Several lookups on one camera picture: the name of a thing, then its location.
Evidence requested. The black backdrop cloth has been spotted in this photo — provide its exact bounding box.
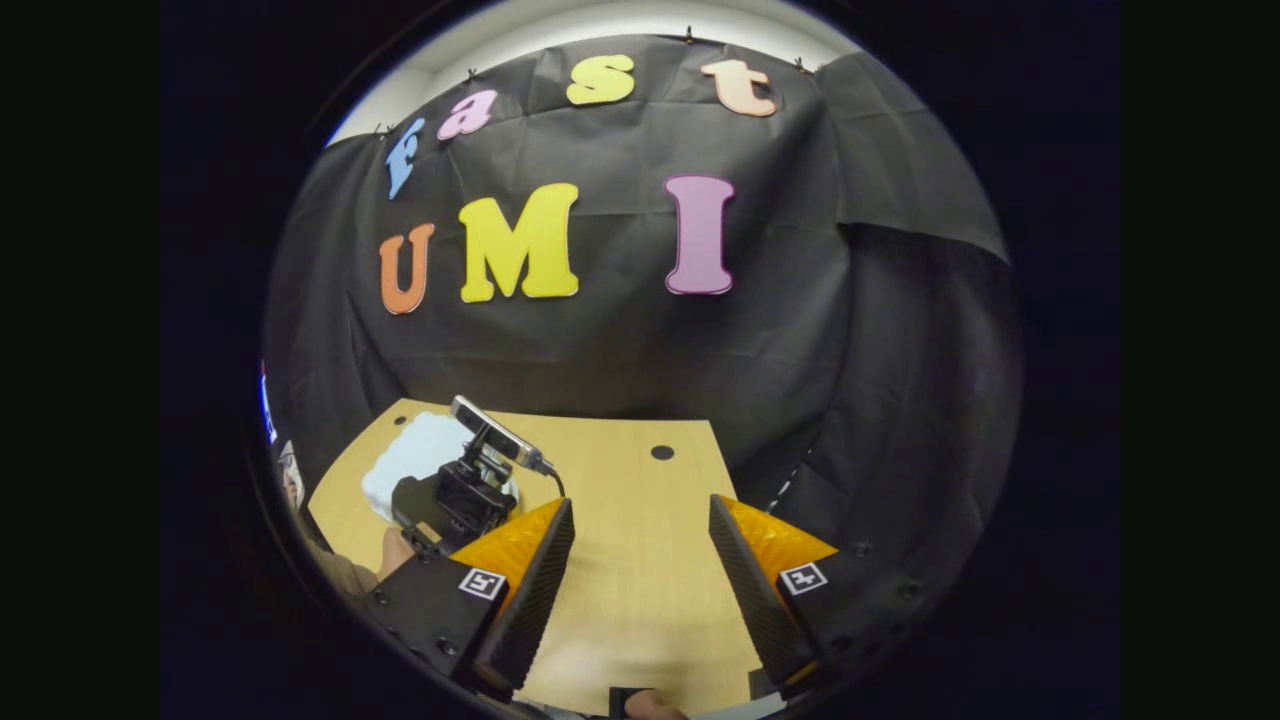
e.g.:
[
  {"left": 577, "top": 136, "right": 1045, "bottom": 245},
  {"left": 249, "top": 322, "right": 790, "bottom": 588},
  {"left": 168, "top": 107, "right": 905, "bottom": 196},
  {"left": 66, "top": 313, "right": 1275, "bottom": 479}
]
[{"left": 262, "top": 33, "right": 1024, "bottom": 601}]

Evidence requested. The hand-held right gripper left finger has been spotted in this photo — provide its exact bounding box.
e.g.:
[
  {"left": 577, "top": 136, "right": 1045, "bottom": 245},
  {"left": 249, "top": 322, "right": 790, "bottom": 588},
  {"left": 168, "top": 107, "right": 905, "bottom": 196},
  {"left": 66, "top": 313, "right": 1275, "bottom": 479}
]
[{"left": 362, "top": 497, "right": 577, "bottom": 701}]

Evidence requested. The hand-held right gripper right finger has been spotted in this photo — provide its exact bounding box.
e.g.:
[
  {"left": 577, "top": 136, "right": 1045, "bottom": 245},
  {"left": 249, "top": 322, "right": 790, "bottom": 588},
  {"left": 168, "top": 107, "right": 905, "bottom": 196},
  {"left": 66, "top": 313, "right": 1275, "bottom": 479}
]
[{"left": 708, "top": 494, "right": 931, "bottom": 701}]

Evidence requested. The light blue suitcase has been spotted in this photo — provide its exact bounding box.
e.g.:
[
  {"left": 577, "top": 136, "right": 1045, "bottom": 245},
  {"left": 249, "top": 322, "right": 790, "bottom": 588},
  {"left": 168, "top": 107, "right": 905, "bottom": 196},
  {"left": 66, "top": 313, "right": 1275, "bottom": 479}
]
[{"left": 360, "top": 411, "right": 523, "bottom": 526}]

